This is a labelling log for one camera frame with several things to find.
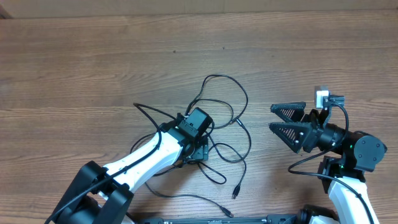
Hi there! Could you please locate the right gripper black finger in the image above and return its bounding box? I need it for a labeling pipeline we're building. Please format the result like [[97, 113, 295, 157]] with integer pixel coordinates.
[[271, 101, 308, 123], [269, 122, 312, 153]]

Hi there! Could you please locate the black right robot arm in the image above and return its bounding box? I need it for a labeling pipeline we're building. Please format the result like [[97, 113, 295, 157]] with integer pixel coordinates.
[[269, 95, 387, 223]]

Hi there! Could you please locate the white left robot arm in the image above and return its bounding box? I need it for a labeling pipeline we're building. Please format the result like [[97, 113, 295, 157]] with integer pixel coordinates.
[[46, 108, 214, 223]]

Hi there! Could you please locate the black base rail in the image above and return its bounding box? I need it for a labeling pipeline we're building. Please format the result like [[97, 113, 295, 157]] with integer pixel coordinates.
[[135, 214, 296, 224]]

